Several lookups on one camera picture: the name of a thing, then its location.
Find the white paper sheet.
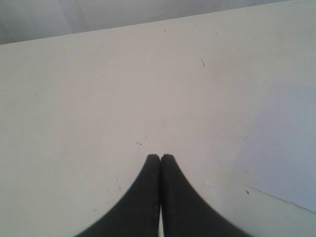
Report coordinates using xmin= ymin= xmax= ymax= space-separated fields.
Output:
xmin=235 ymin=83 xmax=316 ymax=212

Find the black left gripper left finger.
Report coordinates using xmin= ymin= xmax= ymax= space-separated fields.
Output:
xmin=77 ymin=154 xmax=160 ymax=237

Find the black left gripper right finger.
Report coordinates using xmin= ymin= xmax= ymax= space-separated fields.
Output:
xmin=160 ymin=154 xmax=249 ymax=237

